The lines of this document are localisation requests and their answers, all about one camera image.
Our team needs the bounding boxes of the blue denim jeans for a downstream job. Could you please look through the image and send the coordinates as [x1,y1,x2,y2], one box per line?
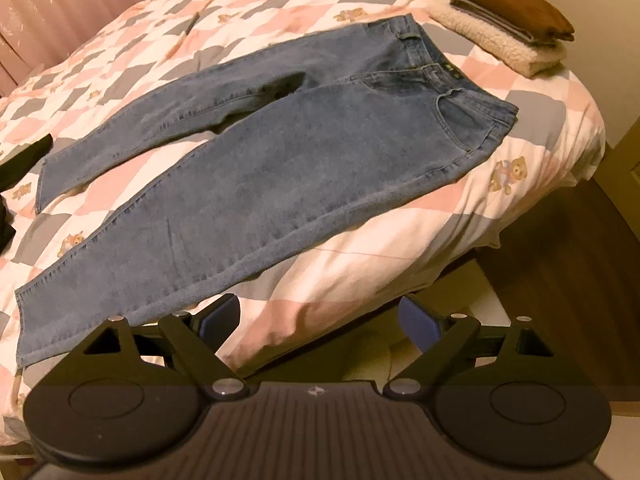
[15,15,518,367]

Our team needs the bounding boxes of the diamond patchwork quilt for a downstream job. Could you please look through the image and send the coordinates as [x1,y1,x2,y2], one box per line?
[0,0,608,449]

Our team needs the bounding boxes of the black long-sleeve garment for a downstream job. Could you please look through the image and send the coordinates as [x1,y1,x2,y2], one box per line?
[0,134,53,250]

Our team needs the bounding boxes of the folded cream fleece blanket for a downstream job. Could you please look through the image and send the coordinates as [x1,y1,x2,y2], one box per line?
[428,3,567,78]

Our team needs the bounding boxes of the folded grey garment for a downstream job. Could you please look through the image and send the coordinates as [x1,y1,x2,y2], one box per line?
[449,0,556,46]

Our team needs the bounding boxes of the folded brown garment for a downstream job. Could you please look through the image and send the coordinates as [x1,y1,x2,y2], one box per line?
[468,0,575,41]

